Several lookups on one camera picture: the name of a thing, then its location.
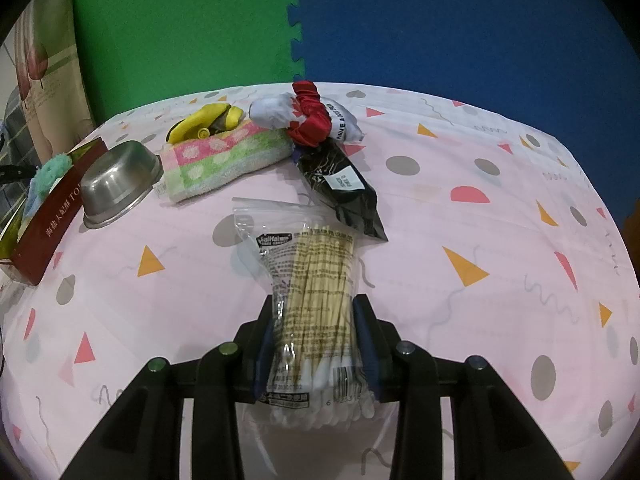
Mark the grey plaid cloth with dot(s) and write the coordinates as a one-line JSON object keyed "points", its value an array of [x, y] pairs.
{"points": [[12, 125]]}

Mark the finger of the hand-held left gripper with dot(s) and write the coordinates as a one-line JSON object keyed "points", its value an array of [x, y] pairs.
{"points": [[12, 173]]}

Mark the beige printed curtain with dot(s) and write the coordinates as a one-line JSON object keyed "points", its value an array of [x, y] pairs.
{"points": [[45, 85]]}

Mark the white printed sock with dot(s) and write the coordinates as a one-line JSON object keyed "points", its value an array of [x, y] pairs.
{"points": [[270, 110]]}

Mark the brown wooden furniture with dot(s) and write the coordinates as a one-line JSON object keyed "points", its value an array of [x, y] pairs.
{"points": [[634, 222]]}

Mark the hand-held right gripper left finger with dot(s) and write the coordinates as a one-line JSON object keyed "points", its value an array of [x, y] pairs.
{"points": [[260, 370]]}

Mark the blue foam mat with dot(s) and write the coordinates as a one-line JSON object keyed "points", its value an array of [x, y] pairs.
{"points": [[450, 20]]}

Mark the teal fuzzy scrunchie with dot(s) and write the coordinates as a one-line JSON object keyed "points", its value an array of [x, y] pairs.
{"points": [[52, 169]]}

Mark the stainless steel bowl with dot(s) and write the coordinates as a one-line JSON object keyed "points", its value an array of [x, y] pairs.
{"points": [[120, 180]]}

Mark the red and gold tin box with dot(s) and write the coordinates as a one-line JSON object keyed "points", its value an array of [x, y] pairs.
{"points": [[50, 230]]}

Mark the green foam mat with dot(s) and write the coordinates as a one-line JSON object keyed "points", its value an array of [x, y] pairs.
{"points": [[200, 35]]}

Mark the pink green striped towel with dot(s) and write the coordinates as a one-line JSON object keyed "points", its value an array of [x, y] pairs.
{"points": [[225, 155]]}

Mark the red and grey cloth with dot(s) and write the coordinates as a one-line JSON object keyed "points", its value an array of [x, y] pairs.
{"points": [[310, 130]]}

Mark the bag of cotton swabs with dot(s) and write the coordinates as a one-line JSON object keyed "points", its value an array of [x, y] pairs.
{"points": [[320, 285]]}

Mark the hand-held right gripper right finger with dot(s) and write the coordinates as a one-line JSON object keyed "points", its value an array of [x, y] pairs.
{"points": [[369, 360]]}

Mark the black foil packet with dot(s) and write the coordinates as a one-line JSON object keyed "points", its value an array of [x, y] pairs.
{"points": [[350, 200]]}

